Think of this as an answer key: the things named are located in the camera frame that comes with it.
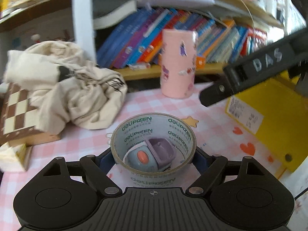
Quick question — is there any white wooden bookshelf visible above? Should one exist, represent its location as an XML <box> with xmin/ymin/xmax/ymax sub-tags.
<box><xmin>1</xmin><ymin>0</ymin><xmax>287</xmax><ymax>69</ymax></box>

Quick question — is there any white charging cable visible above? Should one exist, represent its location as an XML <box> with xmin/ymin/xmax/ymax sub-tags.
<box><xmin>231</xmin><ymin>0</ymin><xmax>256</xmax><ymax>27</ymax></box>

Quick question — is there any orange white small box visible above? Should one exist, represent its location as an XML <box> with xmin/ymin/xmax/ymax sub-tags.
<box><xmin>195</xmin><ymin>56</ymin><xmax>206</xmax><ymax>70</ymax></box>

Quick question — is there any beige crumpled cloth bag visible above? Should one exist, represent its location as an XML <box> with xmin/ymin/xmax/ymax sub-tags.
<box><xmin>4</xmin><ymin>41</ymin><xmax>128</xmax><ymax>135</ymax></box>

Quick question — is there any yellow cardboard box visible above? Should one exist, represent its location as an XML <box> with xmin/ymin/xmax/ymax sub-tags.
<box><xmin>226</xmin><ymin>71</ymin><xmax>307</xmax><ymax>172</ymax></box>

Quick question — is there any row of colourful books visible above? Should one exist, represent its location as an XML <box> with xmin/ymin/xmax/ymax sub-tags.
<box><xmin>97</xmin><ymin>7</ymin><xmax>267</xmax><ymax>69</ymax></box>

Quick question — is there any pink cylindrical canister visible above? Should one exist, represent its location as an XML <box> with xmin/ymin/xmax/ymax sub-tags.
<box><xmin>160</xmin><ymin>29</ymin><xmax>198</xmax><ymax>99</ymax></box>

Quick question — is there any pink checkered desk mat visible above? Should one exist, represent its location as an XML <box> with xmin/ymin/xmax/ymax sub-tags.
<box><xmin>1</xmin><ymin>84</ymin><xmax>307</xmax><ymax>230</ymax></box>

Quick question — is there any brown checkered chess board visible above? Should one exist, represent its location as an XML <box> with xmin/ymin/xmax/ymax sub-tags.
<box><xmin>1</xmin><ymin>83</ymin><xmax>61</xmax><ymax>146</ymax></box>

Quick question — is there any grey tape roll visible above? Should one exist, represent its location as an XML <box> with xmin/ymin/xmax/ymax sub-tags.
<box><xmin>110</xmin><ymin>113</ymin><xmax>197</xmax><ymax>188</ymax></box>

